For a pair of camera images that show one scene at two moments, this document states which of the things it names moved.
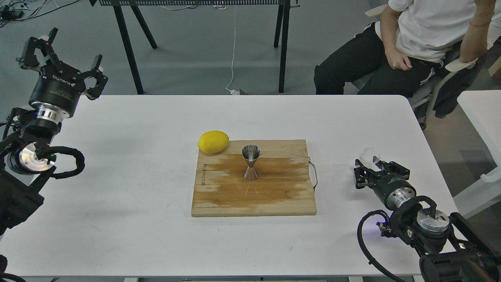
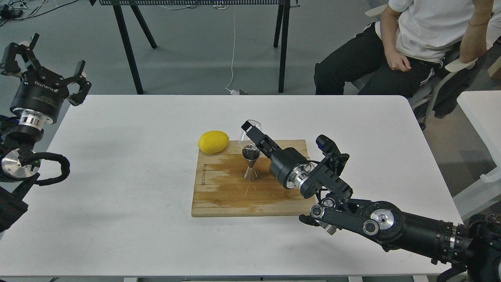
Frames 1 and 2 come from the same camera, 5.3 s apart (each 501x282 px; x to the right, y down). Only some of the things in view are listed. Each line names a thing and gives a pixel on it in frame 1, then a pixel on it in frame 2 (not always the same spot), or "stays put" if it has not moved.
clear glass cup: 366,158 → 245,141
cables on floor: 17,10 stays put
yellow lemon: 213,141 stays put
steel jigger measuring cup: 250,152 stays put
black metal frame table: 281,37 stays put
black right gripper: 393,189 → 288,165
